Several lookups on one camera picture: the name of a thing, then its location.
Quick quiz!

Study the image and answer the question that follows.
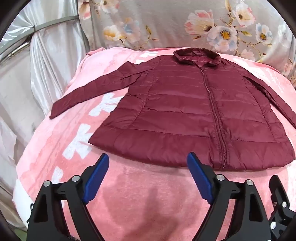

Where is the maroon quilted jacket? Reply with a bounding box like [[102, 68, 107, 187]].
[[50, 48, 296, 172]]

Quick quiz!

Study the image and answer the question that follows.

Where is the grey floral bed sheet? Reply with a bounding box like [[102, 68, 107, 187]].
[[77, 0, 296, 87]]

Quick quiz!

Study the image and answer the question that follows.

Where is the grey metal curtain rail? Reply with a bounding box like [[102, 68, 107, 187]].
[[0, 16, 80, 58]]

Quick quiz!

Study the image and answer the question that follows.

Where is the pink printed blanket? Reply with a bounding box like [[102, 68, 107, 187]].
[[13, 46, 296, 241]]

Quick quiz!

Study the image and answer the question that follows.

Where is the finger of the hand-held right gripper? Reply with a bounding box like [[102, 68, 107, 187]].
[[268, 175, 292, 240]]

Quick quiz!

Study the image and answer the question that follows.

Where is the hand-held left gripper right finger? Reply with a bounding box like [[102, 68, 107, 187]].
[[187, 152, 271, 241]]

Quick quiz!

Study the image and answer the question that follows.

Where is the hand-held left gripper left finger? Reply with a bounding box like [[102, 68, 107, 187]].
[[26, 153, 110, 241]]

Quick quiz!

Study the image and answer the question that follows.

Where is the white satin curtain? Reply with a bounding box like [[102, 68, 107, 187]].
[[0, 5, 93, 230]]

